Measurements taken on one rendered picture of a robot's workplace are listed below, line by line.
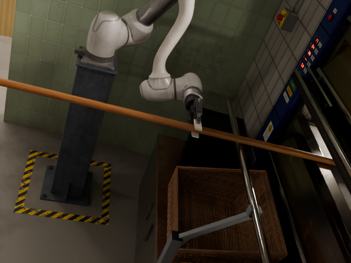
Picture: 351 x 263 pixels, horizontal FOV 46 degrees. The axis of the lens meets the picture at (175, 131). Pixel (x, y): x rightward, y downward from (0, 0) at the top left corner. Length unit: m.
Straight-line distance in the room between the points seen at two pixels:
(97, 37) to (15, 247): 1.27
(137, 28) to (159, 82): 0.48
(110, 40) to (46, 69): 0.94
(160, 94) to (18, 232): 1.26
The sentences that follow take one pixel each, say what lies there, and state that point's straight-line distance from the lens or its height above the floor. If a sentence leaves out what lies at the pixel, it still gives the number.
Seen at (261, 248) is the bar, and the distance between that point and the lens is 1.42.
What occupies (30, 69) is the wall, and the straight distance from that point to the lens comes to 3.11.
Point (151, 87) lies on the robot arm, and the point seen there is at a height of 1.16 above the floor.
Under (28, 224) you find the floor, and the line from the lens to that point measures 2.73.
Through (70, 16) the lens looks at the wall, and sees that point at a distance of 2.87.
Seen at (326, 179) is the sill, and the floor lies 1.18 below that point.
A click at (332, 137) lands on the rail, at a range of 1.62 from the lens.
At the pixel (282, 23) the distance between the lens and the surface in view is 2.54.
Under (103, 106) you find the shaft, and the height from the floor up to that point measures 1.20.
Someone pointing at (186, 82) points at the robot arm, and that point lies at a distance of 1.94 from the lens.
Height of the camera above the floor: 2.12
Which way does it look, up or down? 34 degrees down
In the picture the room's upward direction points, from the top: 22 degrees clockwise
